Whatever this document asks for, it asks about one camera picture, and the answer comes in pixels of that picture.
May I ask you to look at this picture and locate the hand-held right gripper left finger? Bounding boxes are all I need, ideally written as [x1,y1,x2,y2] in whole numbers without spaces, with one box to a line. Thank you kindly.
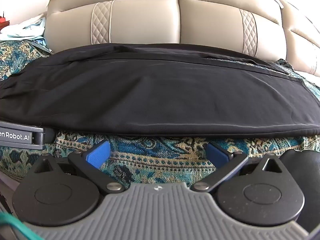
[31,141,127,194]

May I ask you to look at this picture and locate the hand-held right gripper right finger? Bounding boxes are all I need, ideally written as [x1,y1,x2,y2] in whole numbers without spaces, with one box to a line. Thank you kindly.
[190,142,285,194]

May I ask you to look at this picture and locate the black pants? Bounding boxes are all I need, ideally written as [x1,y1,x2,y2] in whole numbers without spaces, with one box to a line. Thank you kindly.
[0,43,320,136]

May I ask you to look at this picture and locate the teal paisley blanket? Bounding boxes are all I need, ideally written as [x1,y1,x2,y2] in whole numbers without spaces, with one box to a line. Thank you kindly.
[0,39,320,180]

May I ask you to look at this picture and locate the black rounded object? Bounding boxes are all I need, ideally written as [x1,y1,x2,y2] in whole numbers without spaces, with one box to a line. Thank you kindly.
[279,149,320,232]

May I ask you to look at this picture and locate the blue cloth with patterned trim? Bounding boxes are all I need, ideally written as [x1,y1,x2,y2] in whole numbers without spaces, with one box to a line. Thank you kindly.
[32,40,54,55]

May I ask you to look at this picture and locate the light blue cloth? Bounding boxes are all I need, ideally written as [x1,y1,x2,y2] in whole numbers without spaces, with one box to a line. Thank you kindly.
[0,12,53,53]

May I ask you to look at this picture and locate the beige padded leather headboard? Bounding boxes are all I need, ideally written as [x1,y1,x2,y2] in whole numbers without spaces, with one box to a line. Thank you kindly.
[0,0,320,78]

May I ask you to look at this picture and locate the green cable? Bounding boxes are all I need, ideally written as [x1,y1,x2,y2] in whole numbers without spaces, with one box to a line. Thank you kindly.
[0,211,43,240]

